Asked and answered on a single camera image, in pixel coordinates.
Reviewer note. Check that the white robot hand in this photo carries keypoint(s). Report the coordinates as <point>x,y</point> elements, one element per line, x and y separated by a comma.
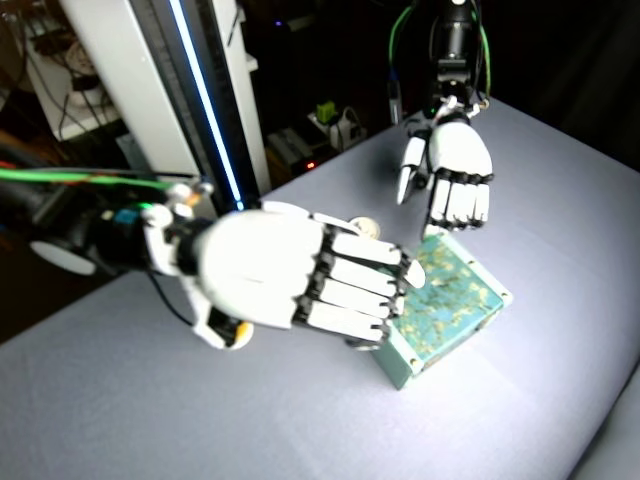
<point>260,260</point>
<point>457,150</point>

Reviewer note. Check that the teal floral box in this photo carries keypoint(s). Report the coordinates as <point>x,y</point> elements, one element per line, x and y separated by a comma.
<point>450,300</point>

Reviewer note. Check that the yellow push button white rim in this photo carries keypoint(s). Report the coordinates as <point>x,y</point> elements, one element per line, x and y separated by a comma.
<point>245,331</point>

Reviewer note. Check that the white round button base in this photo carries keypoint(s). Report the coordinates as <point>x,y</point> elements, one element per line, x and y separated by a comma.
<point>369,229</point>

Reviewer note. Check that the green plug adapter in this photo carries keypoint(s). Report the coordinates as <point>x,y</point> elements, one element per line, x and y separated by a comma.
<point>327,111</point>

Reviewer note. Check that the grey table cloth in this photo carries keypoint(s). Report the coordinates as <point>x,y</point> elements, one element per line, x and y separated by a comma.
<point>150,425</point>

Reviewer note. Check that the white robot body column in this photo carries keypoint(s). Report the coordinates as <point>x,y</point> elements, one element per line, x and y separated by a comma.
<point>125,75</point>

